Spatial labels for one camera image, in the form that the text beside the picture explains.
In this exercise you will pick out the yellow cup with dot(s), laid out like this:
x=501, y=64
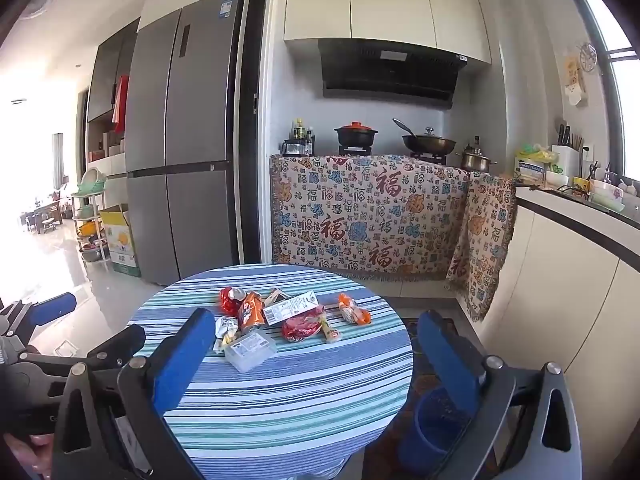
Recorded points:
x=581, y=185

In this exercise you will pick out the white knife block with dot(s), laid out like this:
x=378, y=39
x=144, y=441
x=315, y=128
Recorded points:
x=565, y=160

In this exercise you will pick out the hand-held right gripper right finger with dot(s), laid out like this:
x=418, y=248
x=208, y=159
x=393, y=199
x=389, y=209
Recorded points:
x=447, y=360

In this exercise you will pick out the red hanging bag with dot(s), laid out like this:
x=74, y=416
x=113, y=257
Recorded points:
x=121, y=102

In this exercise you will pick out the wooden dining table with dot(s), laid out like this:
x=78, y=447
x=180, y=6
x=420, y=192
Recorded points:
x=45, y=215

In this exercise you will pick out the red plastic bag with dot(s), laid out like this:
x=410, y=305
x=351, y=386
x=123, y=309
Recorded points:
x=302, y=326

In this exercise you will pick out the blue plastic waste basket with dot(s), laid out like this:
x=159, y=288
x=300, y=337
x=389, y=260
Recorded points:
x=435, y=430

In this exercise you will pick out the yellow cap seasoning bottle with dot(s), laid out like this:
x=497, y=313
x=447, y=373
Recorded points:
x=299, y=129

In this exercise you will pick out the orange bun bag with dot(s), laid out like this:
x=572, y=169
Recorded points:
x=354, y=308

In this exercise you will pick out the black door frame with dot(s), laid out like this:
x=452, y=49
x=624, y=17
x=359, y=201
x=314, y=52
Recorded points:
x=255, y=110

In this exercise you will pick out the white storage rack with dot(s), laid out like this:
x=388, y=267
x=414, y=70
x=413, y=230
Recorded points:
x=90, y=230

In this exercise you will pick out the yellow hanging bag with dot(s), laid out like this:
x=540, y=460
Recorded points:
x=575, y=80

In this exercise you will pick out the dark sauce bottle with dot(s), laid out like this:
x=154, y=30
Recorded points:
x=309, y=140

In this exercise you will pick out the dark glass wall cabinet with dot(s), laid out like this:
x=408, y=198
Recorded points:
x=107, y=75

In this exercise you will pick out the round striped table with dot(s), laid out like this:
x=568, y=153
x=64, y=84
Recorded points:
x=300, y=400

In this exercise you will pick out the white wall cabinet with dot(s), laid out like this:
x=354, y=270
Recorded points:
x=385, y=5

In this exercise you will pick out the green plastic basin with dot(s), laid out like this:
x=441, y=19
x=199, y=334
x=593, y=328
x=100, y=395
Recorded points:
x=91, y=185

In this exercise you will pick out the orange snack packet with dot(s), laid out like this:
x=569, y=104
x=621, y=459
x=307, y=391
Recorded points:
x=250, y=312

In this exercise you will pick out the dark kitchen countertop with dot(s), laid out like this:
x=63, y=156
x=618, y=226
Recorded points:
x=575, y=215

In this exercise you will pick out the white base cabinet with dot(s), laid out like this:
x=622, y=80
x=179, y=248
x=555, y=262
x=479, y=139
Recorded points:
x=575, y=310

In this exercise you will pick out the yellow sausage wrapper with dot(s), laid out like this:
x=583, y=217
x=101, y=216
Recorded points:
x=330, y=332

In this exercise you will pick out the green yellow plastic bags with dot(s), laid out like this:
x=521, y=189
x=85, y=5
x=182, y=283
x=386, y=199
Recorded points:
x=535, y=154

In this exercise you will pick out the small printed blanket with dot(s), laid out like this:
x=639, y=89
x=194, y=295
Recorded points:
x=482, y=245

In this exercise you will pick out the floor drain cover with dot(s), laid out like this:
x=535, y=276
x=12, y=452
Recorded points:
x=65, y=348

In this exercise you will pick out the large printed blanket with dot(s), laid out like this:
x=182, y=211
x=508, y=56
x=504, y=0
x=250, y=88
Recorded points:
x=350, y=220

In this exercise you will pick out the red white snack wrapper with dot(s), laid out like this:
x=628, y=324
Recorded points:
x=227, y=300

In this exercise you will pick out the person's left hand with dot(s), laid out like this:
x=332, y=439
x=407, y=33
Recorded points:
x=35, y=455

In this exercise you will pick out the black seasoning rack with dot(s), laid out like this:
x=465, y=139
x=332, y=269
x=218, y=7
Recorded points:
x=292, y=148

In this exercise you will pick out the wall power outlet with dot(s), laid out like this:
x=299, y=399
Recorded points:
x=587, y=150

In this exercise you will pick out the lidded wok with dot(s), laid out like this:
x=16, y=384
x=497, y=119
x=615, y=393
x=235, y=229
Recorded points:
x=430, y=145

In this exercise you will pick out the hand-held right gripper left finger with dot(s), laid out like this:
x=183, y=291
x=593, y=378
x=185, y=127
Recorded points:
x=185, y=355

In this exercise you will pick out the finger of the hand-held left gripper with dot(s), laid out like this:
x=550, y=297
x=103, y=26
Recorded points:
x=120, y=342
x=52, y=307

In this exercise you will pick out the grey refrigerator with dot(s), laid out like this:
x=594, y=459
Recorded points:
x=200, y=110

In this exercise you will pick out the yellow cardboard box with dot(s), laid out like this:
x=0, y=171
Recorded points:
x=120, y=240

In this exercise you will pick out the green white milk carton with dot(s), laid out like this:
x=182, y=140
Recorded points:
x=290, y=308

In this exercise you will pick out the white green bowl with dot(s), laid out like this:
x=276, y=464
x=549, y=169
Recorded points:
x=607, y=195

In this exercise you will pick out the black range hood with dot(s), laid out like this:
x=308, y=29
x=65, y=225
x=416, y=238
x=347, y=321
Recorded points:
x=390, y=75

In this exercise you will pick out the printed food packet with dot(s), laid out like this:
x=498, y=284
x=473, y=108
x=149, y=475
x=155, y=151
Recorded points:
x=530, y=172

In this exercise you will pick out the clear plastic box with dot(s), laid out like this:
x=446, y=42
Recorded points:
x=250, y=351

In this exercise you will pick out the black clay pot red lid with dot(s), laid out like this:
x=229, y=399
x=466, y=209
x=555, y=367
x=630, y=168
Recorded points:
x=356, y=137

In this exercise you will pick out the steel pot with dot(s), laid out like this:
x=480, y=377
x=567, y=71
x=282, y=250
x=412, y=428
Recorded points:
x=475, y=161

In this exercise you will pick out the window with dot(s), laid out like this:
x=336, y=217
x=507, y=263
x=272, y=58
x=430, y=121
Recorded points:
x=620, y=85

